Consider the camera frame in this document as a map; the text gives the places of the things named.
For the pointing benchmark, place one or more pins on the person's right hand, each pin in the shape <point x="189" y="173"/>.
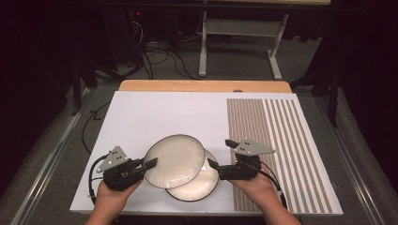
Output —
<point x="253" y="189"/>

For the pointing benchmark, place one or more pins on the metal floor rail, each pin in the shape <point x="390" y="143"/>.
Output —
<point x="353" y="162"/>
<point x="47" y="159"/>

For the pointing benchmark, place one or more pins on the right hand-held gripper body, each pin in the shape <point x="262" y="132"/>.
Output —
<point x="241" y="168"/>

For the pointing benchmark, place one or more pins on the striped grey placemat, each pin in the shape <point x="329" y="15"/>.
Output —
<point x="281" y="150"/>

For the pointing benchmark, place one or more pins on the white metal desk frame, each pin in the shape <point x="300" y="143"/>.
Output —
<point x="241" y="28"/>

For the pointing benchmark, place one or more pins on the person's left hand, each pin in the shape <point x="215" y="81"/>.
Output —
<point x="109" y="198"/>

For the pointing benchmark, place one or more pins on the wooden table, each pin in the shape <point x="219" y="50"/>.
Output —
<point x="203" y="86"/>

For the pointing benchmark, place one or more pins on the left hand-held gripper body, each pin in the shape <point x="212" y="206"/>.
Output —
<point x="120" y="175"/>

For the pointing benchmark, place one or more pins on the black metal stand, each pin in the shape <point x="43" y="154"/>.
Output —
<point x="79" y="84"/>
<point x="328" y="90"/>

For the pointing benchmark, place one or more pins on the white plate with dark rim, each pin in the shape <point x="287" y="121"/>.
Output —
<point x="200" y="184"/>
<point x="173" y="161"/>

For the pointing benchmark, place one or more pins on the white surface board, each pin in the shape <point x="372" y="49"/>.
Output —
<point x="156" y="115"/>

